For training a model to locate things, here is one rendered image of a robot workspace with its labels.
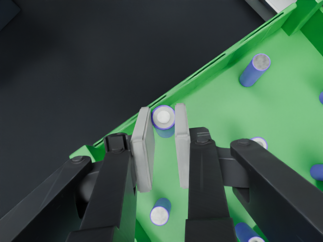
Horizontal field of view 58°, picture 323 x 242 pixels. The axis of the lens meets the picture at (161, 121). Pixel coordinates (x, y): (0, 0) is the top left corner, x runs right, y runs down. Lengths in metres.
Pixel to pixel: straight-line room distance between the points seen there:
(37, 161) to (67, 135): 0.11
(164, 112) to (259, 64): 0.14
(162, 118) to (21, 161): 0.78
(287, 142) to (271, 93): 0.06
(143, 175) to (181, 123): 0.04
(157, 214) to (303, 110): 0.21
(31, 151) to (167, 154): 0.64
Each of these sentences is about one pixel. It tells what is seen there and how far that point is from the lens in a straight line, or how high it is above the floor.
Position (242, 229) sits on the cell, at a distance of 0.33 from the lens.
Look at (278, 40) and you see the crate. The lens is 0.40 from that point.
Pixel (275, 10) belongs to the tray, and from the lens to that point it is 0.82.
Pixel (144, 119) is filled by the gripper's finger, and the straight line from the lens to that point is 0.18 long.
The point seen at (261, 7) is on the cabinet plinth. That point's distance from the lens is 0.94.
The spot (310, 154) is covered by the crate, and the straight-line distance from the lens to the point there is 0.38.
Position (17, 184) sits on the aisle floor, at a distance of 0.96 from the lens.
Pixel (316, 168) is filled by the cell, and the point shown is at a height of 0.50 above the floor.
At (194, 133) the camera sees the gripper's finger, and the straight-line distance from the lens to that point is 0.17.
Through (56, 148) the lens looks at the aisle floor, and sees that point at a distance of 0.91.
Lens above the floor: 0.83
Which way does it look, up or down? 81 degrees down
